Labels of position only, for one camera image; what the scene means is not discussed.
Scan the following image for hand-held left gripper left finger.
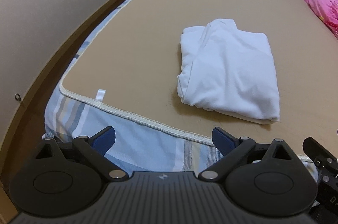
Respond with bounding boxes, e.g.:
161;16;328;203
34;126;127;182

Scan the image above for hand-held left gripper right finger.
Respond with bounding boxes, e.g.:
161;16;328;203
198;127;300;182

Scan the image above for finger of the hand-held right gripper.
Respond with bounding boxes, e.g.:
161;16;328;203
302;137;338;169

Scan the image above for white long-sleeved garment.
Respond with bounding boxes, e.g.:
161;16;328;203
176;18;281;124

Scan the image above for striped bed mattress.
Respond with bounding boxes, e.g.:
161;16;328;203
44;0;317;182

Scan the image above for beige bed mat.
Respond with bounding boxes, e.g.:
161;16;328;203
59;0;338;158

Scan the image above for pink floral quilt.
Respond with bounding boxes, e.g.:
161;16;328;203
293;0;338;40

